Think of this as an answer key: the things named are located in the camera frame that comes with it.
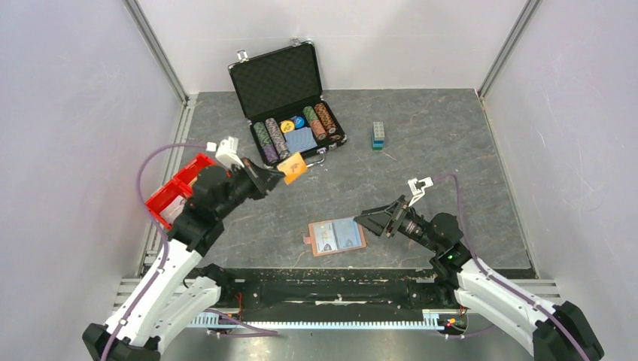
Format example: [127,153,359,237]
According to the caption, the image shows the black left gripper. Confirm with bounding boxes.
[216,156,286,218]

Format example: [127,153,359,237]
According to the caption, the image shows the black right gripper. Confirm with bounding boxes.
[354,195,440,253]

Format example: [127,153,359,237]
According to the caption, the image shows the gold credit card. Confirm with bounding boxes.
[277,153,308,185]

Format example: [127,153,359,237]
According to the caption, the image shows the orange leather card holder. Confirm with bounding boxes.
[303,217,367,256]

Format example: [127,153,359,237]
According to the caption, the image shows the silver VIP card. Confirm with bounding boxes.
[312,222,338,255]

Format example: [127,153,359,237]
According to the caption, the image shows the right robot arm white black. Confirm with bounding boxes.
[354,196,605,360]

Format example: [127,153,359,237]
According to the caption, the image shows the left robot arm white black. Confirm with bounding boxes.
[82,158,284,360]

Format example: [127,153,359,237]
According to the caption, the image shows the blue playing card deck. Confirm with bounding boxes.
[284,127,317,154]

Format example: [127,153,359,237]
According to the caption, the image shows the white card in bin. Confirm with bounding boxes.
[159,196,187,227]

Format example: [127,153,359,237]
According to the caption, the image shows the green purple chip stack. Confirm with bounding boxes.
[254,123,279,165]

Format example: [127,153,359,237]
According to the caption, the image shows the pink grey chip stack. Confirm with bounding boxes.
[265,118,290,159]

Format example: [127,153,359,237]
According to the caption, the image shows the yellow dealer chip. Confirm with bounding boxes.
[279,120,296,134]

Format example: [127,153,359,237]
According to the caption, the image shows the blue dealer chip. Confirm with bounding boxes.
[290,116,306,129]

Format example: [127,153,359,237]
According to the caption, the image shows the grey blue toy brick stack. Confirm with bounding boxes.
[371,121,385,150]

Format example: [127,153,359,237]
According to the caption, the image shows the green red chip stack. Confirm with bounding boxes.
[302,106,327,141]

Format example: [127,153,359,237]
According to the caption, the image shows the brown orange chip stack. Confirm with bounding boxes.
[314,102,336,135]

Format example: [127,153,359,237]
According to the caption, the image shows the black poker chip case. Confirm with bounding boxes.
[228,38,348,168]

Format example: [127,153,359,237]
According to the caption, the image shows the red bin far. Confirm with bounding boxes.
[171,153,217,188]

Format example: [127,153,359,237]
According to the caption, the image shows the red bin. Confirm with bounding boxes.
[145,180,193,230]
[171,153,217,188]

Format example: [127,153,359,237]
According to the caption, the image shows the red bin near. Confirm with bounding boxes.
[145,180,193,230]

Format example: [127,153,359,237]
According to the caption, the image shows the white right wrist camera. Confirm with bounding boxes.
[407,177,433,207]

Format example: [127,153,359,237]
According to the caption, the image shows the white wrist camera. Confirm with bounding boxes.
[407,177,433,207]
[205,136,244,170]

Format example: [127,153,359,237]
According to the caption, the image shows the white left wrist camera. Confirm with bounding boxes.
[205,136,244,170]

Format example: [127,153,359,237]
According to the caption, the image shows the aluminium slotted cable duct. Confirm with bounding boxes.
[187,311,445,331]

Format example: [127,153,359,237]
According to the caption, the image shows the left aluminium frame post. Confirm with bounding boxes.
[123,0,189,104]

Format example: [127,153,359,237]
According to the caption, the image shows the aluminium frame post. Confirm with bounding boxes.
[123,0,189,104]
[476,0,542,102]

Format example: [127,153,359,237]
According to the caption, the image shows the right aluminium frame post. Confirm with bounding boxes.
[476,0,542,102]

